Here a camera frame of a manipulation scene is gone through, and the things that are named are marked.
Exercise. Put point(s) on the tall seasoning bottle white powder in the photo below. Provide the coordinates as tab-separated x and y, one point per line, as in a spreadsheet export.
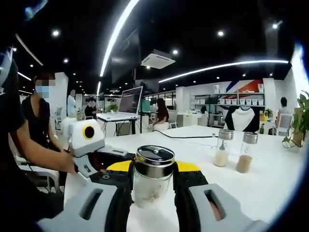
220	159

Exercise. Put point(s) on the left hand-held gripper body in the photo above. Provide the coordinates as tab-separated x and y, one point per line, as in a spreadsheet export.
79	140

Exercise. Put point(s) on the tall seasoning bottle brown powder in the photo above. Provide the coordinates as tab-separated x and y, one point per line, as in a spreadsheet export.
243	164

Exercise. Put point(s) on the operator in black shirt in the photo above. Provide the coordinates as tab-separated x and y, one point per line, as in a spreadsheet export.
14	169

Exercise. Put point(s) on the small plant in yellow pot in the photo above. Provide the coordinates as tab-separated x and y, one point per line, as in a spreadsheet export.
266	113

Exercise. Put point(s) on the black and white t-shirt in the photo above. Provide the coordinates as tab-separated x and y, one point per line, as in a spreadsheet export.
242	118

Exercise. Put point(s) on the white office chair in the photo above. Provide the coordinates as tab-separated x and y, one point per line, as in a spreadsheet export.
43	174

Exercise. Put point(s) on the metal shelf with white bins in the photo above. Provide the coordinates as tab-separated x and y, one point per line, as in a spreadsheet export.
229	101

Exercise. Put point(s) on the person's white face mask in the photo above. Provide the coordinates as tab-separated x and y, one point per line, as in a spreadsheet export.
4	65

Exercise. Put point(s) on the round ceiling spotlights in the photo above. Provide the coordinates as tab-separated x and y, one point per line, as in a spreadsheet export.
220	33

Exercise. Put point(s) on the white ceiling air conditioner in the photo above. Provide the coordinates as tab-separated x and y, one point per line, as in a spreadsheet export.
158	59

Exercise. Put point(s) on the white open laptop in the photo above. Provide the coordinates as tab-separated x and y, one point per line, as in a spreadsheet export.
130	101

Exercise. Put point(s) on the large green potted plant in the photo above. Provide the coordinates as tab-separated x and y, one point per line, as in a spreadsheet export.
303	116

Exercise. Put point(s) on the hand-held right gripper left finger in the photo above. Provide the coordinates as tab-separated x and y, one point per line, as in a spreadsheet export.
79	210

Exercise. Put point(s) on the white standing desk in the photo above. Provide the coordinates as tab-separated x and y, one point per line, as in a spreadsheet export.
118	119

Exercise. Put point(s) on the curved ceiling light strip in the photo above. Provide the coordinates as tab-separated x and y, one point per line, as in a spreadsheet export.
222	65
116	31

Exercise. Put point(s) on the short ceiling light strip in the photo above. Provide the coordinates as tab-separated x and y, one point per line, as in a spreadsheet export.
98	88

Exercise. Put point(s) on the person's left hand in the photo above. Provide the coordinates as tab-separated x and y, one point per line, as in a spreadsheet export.
68	163

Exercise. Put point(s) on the white mesh chair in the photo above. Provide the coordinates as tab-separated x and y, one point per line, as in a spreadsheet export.
284	125

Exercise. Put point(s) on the small glass seasoning bottle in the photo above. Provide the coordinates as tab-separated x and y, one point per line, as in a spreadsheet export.
152	193

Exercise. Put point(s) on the hanging black screen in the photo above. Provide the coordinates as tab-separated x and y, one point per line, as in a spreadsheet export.
126	58

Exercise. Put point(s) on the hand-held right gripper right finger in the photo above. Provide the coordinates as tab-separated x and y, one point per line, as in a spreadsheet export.
229	210

